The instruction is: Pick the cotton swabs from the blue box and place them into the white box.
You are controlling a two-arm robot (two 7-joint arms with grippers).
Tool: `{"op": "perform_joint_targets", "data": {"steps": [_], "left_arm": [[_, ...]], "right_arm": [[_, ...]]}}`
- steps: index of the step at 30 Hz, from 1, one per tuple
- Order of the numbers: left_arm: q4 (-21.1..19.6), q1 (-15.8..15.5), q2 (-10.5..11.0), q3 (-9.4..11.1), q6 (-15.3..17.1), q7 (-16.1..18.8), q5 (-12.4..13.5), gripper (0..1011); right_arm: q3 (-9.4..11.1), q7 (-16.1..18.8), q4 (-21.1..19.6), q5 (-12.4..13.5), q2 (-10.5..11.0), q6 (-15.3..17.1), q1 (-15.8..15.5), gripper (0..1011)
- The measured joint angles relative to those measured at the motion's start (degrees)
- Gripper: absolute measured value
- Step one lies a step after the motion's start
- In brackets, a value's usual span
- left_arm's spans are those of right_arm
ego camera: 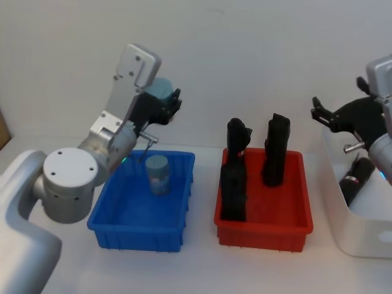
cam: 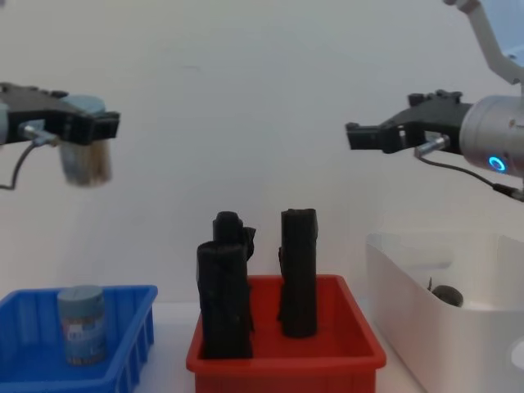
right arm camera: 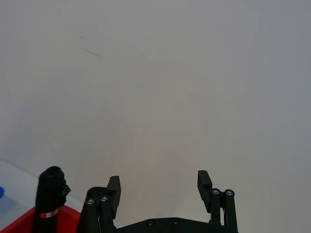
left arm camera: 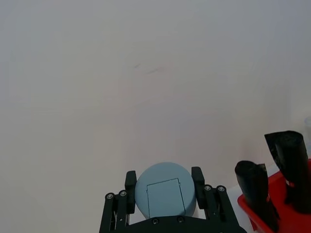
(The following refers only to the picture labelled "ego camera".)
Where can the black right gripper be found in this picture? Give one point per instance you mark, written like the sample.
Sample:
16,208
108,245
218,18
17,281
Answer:
361,118

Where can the teal cylindrical can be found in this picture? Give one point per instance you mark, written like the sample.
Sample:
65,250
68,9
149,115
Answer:
162,88
157,176

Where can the black blocky tool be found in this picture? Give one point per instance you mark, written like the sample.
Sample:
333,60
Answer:
275,153

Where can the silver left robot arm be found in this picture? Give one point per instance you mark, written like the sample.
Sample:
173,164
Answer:
67,174

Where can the white plastic bin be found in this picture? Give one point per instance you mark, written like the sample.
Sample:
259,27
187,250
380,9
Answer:
364,232

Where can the blue plastic bin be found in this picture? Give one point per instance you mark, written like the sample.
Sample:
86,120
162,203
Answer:
137,211

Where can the black tool with red mark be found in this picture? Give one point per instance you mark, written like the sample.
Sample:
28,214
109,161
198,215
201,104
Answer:
234,171

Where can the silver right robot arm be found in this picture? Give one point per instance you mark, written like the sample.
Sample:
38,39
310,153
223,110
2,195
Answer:
381,92

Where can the black cylindrical flashlight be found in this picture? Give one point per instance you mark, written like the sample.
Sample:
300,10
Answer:
356,180

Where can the brown cardboard box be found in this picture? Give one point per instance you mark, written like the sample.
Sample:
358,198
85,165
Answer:
4,131

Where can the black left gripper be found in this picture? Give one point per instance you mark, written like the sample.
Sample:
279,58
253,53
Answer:
147,108

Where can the red plastic bin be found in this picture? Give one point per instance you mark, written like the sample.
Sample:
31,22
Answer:
269,211

